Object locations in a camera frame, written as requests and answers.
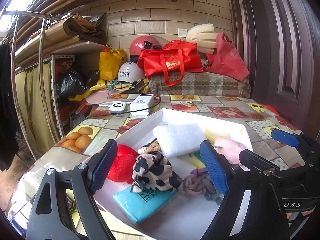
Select yellow curtain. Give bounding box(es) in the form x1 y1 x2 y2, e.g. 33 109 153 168
14 60 57 155

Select large white power bank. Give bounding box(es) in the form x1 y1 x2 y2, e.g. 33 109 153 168
129 94 160 117

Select pink helmet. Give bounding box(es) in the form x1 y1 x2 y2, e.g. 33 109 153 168
129 35 165 55

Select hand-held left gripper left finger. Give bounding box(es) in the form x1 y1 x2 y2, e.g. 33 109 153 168
26 139 118 240

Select fruit print tablecloth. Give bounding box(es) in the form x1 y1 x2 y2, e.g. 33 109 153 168
7 94 305 240

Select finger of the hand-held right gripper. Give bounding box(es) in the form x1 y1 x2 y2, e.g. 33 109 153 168
271 129 320 160
239 149 283 178

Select yellow shopping bag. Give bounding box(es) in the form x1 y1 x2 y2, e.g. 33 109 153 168
99 44 125 80

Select wooden boards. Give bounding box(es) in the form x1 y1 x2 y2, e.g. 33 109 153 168
14 22 104 63

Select black charging cable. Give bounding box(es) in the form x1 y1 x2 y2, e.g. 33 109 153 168
147 95 162 114

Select pale yellow sponge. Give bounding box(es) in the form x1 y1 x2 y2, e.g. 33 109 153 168
204 128 230 141

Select red plush toy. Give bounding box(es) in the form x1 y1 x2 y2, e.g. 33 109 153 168
107 144 138 184

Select red tote bag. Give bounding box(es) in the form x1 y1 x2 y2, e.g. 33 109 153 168
137 40 203 87

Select white foam block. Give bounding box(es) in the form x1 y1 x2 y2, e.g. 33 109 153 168
152 123 207 158

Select braided fabric knot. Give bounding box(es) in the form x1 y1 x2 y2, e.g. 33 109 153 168
182 168 223 204

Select steel tube rack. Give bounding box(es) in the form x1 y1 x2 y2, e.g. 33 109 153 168
10 10 64 155

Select white cardboard box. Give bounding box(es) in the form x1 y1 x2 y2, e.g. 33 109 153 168
94 108 254 233

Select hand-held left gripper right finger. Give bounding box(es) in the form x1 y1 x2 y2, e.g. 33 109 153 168
199 140 290 240

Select red plastic bag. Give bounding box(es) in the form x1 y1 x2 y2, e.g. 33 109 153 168
206 32 250 82

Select brown paper bags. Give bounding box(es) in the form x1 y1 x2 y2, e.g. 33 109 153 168
62 12 108 44

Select plaid cloth cover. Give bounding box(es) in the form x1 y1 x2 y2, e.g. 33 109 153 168
147 71 252 97

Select pink round mat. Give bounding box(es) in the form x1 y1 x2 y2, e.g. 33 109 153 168
85 90 109 105

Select black hanging garment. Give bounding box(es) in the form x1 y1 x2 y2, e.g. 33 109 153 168
0 44 20 172

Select black plastic bag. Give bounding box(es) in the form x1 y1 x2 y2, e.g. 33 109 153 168
57 69 100 98

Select pink plush toy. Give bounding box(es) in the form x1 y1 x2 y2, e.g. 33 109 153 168
214 137 247 167

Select small white power bank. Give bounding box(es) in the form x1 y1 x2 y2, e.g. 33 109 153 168
109 101 128 113

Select teal tissue pack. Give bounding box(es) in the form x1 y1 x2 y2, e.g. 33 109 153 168
113 186 179 224

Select cream foam roll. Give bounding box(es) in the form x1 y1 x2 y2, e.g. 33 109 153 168
186 25 222 54

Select white helmet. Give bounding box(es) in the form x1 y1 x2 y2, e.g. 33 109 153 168
117 61 145 83

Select leopard print scrunchie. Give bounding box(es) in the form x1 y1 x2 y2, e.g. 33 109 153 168
132 139 184 194

